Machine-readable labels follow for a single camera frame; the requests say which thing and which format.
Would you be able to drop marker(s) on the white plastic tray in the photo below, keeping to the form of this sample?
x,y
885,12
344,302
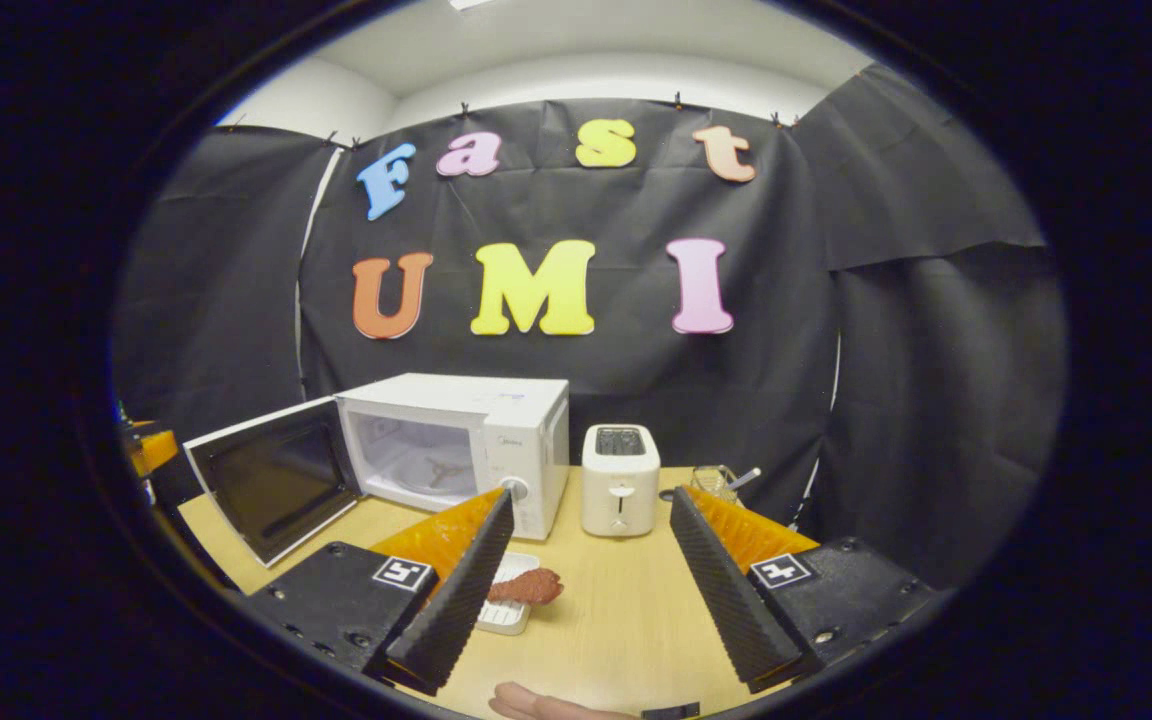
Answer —
x,y
506,618

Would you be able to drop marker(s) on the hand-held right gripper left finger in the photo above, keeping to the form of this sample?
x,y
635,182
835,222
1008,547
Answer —
x,y
466,600

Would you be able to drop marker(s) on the white microwave oven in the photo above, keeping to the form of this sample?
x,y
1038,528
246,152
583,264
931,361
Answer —
x,y
526,420

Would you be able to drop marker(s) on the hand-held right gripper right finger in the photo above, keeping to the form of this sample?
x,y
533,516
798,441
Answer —
x,y
726,590

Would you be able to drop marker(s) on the large ceiling light panel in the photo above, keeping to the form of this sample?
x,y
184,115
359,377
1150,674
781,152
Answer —
x,y
471,3

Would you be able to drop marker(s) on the red chicken drumstick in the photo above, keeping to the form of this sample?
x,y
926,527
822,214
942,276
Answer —
x,y
531,587

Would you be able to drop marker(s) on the white toaster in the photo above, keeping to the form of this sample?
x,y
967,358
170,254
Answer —
x,y
620,500

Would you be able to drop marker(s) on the black backdrop cloth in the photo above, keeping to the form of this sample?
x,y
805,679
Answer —
x,y
636,380

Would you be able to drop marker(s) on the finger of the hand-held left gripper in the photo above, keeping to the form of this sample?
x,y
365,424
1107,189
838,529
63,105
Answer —
x,y
154,450

